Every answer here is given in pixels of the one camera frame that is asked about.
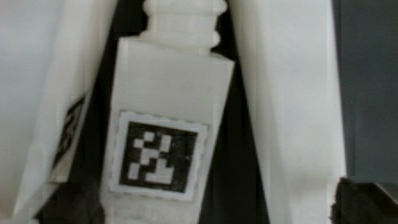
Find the white square table top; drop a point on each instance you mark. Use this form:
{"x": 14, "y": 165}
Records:
{"x": 53, "y": 40}

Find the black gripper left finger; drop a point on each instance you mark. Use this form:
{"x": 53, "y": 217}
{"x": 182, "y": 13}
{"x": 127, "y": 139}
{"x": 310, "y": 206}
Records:
{"x": 74, "y": 206}

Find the white right obstacle bar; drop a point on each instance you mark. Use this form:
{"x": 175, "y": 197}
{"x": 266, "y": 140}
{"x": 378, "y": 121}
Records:
{"x": 287, "y": 47}

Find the white table leg with tag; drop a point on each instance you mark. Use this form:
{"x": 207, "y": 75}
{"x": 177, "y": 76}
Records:
{"x": 170, "y": 92}

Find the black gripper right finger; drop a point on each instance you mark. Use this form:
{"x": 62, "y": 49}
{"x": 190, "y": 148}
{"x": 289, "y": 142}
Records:
{"x": 364, "y": 206}

